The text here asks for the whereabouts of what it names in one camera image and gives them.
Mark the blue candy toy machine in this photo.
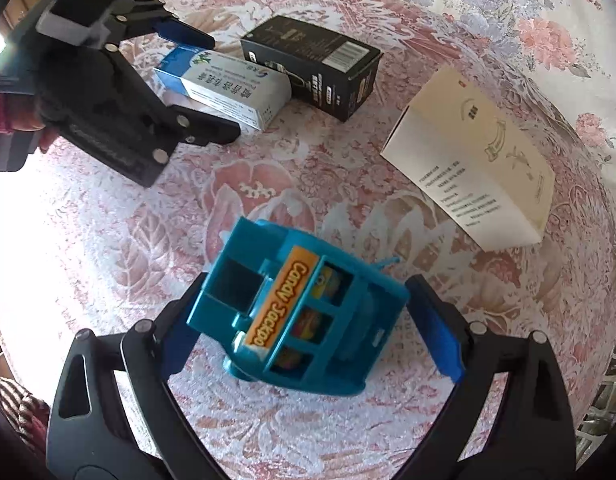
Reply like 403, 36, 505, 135
185, 217, 409, 397

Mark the black printed box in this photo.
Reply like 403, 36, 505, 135
240, 16, 383, 123

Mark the red white striped clothing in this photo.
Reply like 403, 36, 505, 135
0, 375, 51, 466

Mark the white carved chair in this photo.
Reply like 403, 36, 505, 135
582, 350, 616, 436

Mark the blue and white medicine box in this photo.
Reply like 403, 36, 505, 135
153, 45, 293, 133

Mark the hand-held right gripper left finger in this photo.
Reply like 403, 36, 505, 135
47, 270, 209, 480

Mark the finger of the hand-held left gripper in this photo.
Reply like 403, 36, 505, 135
105, 46, 241, 162
104, 0, 216, 51

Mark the floral bedsheet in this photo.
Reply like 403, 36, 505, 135
378, 0, 616, 161

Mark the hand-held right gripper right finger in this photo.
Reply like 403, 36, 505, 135
405, 274, 576, 480

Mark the person's left hand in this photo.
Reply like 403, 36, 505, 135
8, 104, 60, 154

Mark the cream printed box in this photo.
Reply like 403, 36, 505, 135
380, 65, 556, 252

